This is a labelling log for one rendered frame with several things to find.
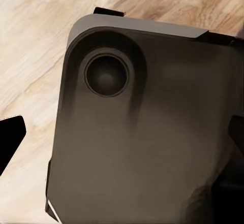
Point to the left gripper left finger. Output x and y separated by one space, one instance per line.
12 132

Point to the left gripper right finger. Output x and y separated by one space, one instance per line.
236 131

